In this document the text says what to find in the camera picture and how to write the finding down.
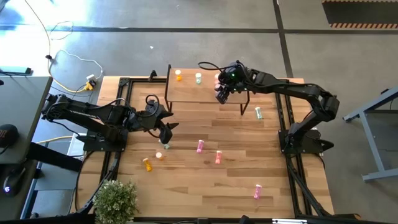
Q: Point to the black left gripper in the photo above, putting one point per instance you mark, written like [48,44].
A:
[150,118]

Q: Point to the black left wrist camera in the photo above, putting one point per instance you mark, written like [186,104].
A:
[165,135]

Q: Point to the silver bracket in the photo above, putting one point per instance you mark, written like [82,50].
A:
[289,221]

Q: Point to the white power adapter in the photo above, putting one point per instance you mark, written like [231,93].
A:
[91,77]

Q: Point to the orange medicine bottle white cap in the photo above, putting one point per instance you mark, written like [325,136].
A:
[178,75]
[159,155]
[147,165]

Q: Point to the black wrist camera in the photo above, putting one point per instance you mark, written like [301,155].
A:
[223,97]
[165,135]

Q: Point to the grey desk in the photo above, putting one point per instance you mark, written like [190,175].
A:
[21,102]

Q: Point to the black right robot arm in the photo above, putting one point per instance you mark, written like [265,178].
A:
[295,88]

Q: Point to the black computer mouse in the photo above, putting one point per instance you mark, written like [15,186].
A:
[12,183]

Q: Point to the black rounded case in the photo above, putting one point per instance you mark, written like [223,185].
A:
[7,135]

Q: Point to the white sheet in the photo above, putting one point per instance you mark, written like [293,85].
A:
[73,149]

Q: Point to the yellow plug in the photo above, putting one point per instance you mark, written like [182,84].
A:
[89,85]

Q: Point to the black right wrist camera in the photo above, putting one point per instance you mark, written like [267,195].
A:
[223,97]

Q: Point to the black mat hazard-striped edge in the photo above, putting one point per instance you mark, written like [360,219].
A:
[357,12]

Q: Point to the black aluminium table frame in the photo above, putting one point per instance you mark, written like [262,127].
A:
[123,82]

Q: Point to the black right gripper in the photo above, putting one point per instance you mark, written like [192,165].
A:
[234,77]

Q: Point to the grey-blue metal table frame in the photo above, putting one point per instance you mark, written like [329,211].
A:
[372,143]

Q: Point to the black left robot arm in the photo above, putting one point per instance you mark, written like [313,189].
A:
[84,113]

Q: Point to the artificial green plant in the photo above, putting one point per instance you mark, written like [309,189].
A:
[115,200]

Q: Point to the black desk support beam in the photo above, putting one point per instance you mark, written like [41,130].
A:
[53,156]

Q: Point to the magenta medicine bottle white cap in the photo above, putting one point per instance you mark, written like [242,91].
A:
[200,146]
[257,191]

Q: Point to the teal medicine bottle white cap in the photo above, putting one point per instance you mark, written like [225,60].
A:
[198,78]
[167,146]
[258,113]

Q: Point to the wooden shelf black metal frame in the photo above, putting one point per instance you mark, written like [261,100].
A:
[192,93]

